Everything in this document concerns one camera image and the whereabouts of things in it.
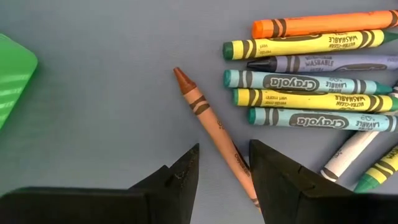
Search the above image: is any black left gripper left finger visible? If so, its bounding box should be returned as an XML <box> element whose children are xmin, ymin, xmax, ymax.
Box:
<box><xmin>0</xmin><ymin>142</ymin><xmax>200</xmax><ymax>224</ymax></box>

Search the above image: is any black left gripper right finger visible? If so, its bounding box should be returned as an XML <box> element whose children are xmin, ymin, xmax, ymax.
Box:
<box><xmin>248</xmin><ymin>139</ymin><xmax>398</xmax><ymax>224</ymax></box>

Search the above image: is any white-wrapped crayon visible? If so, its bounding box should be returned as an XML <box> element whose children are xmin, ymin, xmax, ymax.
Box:
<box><xmin>320</xmin><ymin>130</ymin><xmax>381</xmax><ymax>183</ymax></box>

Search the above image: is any brown crayon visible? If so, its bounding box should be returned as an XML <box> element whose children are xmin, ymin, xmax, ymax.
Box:
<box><xmin>173</xmin><ymin>67</ymin><xmax>262</xmax><ymax>214</ymax></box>

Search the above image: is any teal crayon light-blue wrapper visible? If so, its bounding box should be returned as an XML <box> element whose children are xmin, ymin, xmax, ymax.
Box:
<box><xmin>247</xmin><ymin>106</ymin><xmax>398</xmax><ymax>133</ymax></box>
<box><xmin>223</xmin><ymin>69</ymin><xmax>394</xmax><ymax>95</ymax></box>

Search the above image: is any green plastic basket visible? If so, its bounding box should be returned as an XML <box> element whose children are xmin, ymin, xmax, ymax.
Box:
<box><xmin>0</xmin><ymin>33</ymin><xmax>39</xmax><ymax>131</ymax></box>

